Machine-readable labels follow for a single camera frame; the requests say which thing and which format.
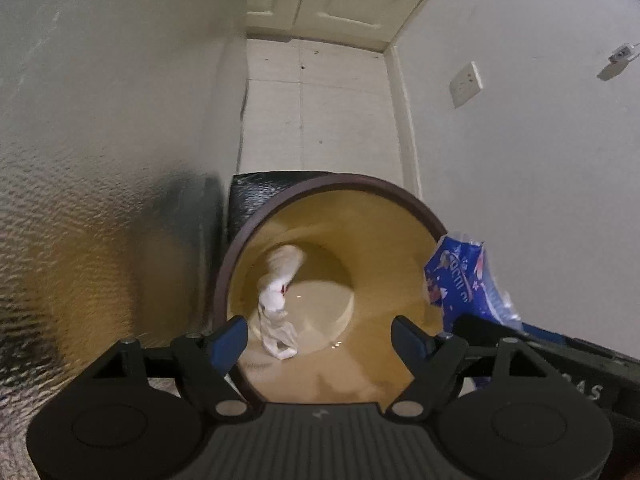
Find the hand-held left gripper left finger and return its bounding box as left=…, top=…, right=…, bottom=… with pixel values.
left=75, top=316, right=251, bottom=418

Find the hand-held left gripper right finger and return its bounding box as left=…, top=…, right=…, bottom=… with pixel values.
left=387, top=316, right=561, bottom=418

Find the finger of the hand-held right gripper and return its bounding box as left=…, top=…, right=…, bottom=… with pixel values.
left=452, top=314, right=566, bottom=348

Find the blue printed plastic wrapper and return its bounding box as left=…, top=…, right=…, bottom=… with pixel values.
left=424, top=232, right=525, bottom=333

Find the white tissue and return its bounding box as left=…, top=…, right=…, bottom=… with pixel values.
left=257, top=244, right=306, bottom=361

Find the brown rimmed round waste bin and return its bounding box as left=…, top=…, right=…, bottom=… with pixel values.
left=212, top=172, right=451, bottom=406

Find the cream panelled floor cabinet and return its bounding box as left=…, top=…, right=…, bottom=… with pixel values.
left=245, top=0, right=468, bottom=53

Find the white wall socket plate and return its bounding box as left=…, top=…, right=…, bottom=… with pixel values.
left=450, top=61, right=483, bottom=108

